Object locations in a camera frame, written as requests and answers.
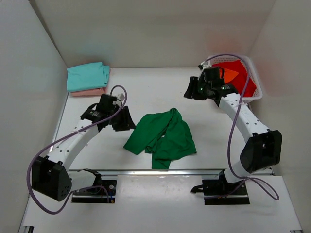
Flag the red t shirt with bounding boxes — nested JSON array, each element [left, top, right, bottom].
[[212, 60, 248, 94]]

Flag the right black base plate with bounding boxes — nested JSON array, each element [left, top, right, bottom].
[[202, 180, 250, 205]]

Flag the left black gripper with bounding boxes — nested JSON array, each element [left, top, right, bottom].
[[109, 103, 137, 130]]

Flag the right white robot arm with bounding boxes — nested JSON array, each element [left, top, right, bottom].
[[184, 67, 282, 200]]

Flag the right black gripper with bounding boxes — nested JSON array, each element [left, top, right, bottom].
[[183, 78, 210, 102]]

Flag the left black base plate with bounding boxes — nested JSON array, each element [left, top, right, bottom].
[[71, 179, 117, 204]]

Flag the aluminium table rail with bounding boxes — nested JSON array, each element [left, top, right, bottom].
[[65, 167, 274, 177]]

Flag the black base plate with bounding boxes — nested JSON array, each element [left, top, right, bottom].
[[71, 179, 117, 204], [202, 180, 250, 205]]

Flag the folded pink t shirt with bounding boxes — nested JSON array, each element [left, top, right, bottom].
[[70, 87, 106, 98]]

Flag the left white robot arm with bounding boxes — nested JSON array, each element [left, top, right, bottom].
[[31, 94, 136, 201]]

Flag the white plastic basket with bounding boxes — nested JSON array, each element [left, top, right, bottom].
[[207, 54, 263, 103]]

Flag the green t shirt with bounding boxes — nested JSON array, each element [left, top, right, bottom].
[[123, 108, 197, 169]]

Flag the folded teal t shirt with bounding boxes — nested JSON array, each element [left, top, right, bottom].
[[67, 62, 110, 92]]

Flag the orange t shirt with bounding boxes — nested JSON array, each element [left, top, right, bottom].
[[219, 67, 239, 83]]

